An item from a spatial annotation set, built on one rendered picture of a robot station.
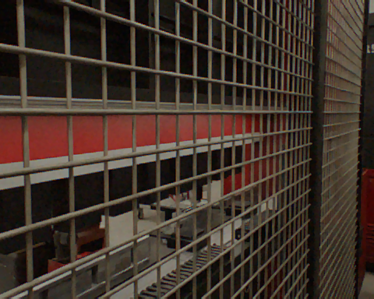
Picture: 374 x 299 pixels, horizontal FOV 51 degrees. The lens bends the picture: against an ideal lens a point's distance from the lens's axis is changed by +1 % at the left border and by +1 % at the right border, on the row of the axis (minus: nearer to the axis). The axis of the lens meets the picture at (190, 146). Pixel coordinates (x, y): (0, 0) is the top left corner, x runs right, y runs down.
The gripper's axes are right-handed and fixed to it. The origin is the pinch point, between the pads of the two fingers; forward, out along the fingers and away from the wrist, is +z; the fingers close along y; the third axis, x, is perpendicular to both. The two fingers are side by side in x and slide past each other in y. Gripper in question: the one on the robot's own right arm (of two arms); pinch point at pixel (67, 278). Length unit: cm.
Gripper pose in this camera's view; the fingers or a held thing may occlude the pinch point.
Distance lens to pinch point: 189.2
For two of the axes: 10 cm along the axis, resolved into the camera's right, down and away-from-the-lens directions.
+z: 1.8, 9.8, -0.5
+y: 7.9, -1.8, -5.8
